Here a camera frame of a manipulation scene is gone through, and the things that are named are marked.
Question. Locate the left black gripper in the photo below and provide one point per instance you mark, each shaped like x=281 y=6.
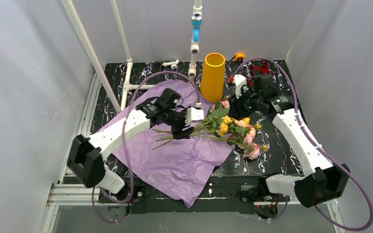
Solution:
x=180 y=123

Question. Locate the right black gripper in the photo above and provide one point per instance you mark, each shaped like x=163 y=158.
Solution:
x=237 y=105

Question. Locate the red printed ribbon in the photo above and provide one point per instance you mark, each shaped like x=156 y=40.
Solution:
x=255 y=71

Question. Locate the purple pink wrapping paper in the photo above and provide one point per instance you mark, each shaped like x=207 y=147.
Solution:
x=179 y=169

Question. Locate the small white pipe elbow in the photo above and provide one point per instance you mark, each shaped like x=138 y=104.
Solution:
x=173 y=65

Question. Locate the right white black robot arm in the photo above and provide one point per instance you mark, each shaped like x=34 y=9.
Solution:
x=322 y=180

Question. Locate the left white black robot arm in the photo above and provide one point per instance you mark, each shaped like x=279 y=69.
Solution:
x=87 y=154

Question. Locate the yellow cylindrical vase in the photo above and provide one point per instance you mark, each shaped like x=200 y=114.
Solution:
x=213 y=75

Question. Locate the orange round button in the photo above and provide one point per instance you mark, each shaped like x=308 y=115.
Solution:
x=238 y=57

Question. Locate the blue pipe valve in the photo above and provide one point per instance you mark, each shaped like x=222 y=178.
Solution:
x=196 y=22

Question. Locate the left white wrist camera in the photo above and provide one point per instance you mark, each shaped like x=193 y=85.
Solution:
x=193 y=115

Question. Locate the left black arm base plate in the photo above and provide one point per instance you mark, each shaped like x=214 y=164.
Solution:
x=139 y=195

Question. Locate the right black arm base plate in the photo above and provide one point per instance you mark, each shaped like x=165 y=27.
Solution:
x=259 y=192

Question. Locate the white PVC pipe frame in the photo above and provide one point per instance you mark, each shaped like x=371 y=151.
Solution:
x=90 y=51

